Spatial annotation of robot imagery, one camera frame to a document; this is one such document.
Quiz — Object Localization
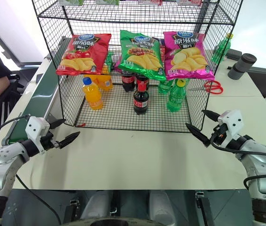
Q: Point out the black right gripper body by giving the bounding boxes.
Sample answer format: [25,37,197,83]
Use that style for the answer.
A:
[209,124,229,145]

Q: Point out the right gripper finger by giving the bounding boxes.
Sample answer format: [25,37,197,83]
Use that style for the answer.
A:
[185,122,210,148]
[201,109,221,122]

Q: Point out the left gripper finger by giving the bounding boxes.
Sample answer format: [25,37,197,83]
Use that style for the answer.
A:
[58,131,81,149]
[49,119,67,129]

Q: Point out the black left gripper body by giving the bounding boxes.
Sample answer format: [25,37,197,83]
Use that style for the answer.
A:
[40,131,61,152]

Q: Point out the green conveyor belt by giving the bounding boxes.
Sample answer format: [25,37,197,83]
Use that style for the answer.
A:
[1,36,66,145]

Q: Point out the green soda bottle yellow cap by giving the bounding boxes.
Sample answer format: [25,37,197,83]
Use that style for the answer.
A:
[166,78,187,113]
[211,33,235,65]

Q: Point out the orange soda bottle blue cap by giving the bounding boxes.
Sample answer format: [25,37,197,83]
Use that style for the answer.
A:
[81,77,104,111]

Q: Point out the grey cylindrical device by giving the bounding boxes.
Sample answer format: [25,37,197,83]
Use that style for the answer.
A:
[227,53,257,81]

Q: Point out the magenta potato chip bag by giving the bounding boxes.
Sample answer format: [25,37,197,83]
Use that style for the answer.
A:
[163,31,216,81]

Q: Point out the cola bottle red label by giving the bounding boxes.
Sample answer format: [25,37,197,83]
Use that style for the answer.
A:
[136,75,150,91]
[121,74,137,93]
[133,81,150,116]

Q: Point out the red potato chip bag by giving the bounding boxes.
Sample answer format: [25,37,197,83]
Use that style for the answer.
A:
[55,32,112,76]

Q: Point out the green potato chip bag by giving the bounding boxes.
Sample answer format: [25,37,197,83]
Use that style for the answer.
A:
[117,30,167,82]

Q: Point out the dark rounded robot torso rim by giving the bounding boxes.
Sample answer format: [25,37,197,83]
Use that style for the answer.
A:
[62,217,162,226]

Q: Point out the red snack pack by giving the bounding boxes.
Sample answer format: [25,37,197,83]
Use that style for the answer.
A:
[177,0,203,7]
[138,0,163,6]

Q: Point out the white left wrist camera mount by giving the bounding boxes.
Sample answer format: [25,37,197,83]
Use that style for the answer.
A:
[25,116,51,155]

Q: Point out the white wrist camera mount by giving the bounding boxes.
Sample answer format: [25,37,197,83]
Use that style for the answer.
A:
[217,109,244,148]
[25,116,51,155]

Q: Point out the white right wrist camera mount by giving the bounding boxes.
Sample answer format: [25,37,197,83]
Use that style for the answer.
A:
[217,109,244,148]

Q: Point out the red handled scissors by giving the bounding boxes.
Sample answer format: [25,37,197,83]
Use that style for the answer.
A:
[203,80,224,96]

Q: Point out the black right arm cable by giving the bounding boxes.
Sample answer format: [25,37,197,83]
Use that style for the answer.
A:
[210,140,266,192]

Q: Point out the metal table bracket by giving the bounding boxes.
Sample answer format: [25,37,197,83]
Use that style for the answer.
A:
[69,199,81,213]
[195,191,205,208]

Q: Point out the black wire mesh rack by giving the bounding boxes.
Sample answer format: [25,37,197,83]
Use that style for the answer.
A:
[31,0,243,134]

